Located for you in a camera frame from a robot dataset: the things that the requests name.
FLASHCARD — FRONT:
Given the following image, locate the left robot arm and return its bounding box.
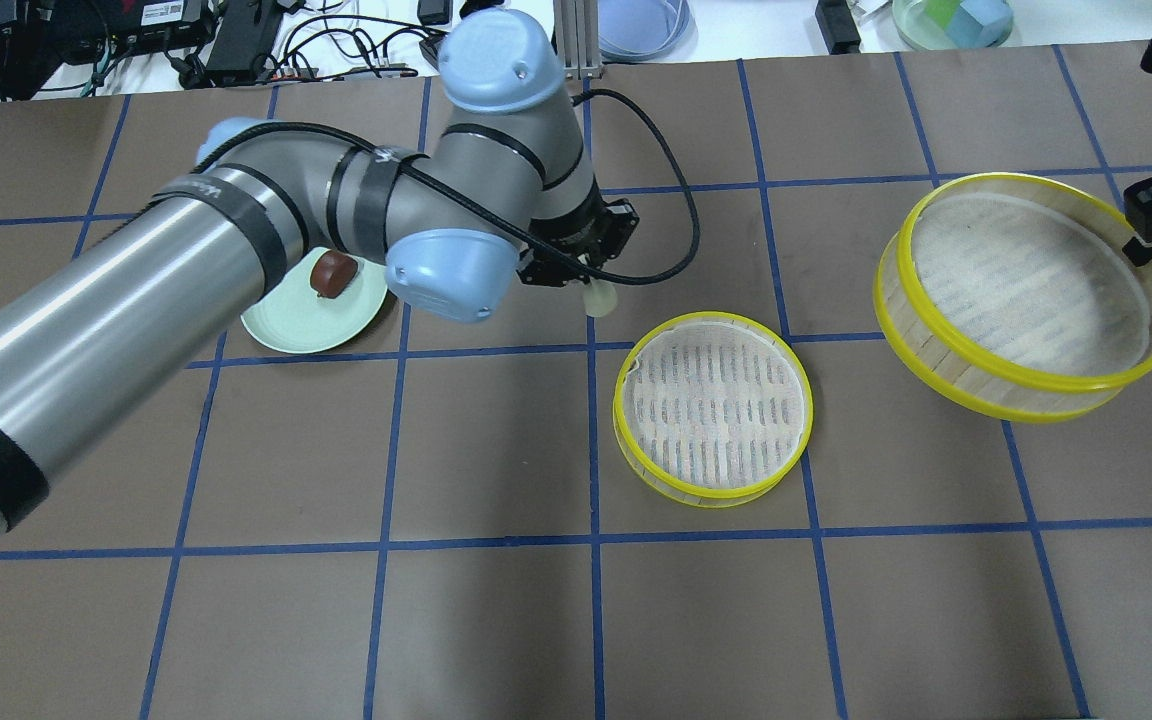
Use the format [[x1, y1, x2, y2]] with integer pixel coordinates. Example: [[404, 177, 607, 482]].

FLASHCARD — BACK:
[[0, 8, 637, 537]]

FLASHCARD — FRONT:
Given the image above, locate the yellow steamer basket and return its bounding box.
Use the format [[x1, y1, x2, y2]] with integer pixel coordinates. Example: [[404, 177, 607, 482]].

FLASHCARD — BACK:
[[611, 311, 814, 509], [872, 172, 1152, 424]]

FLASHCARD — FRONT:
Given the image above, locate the blue plate on desk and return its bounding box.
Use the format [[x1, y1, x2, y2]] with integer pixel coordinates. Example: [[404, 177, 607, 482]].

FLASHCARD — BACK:
[[596, 1, 692, 61]]

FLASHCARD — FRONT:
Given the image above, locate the white steamed bun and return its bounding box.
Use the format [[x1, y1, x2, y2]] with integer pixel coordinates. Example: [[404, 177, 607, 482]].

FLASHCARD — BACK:
[[581, 279, 620, 319]]

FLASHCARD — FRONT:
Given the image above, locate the brown steamed bun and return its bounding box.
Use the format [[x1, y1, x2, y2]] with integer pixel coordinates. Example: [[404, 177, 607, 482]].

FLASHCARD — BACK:
[[308, 250, 361, 300]]

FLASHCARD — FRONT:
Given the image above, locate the light green plate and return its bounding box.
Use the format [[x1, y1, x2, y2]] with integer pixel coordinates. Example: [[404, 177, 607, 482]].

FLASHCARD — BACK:
[[225, 258, 397, 357]]

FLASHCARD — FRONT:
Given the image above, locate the black power adapter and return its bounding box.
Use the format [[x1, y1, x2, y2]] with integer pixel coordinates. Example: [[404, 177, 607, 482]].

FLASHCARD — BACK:
[[205, 1, 283, 88]]

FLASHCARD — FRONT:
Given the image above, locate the aluminium frame post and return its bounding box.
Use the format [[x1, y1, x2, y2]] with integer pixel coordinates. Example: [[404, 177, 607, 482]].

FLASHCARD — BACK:
[[552, 0, 604, 79]]

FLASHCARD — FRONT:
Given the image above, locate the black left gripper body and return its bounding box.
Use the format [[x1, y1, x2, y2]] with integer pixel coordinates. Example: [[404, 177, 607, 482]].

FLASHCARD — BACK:
[[517, 199, 641, 287]]

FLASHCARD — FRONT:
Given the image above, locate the green bowl with sponges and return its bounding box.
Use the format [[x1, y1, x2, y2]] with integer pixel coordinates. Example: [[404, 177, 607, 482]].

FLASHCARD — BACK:
[[890, 1, 1015, 50]]

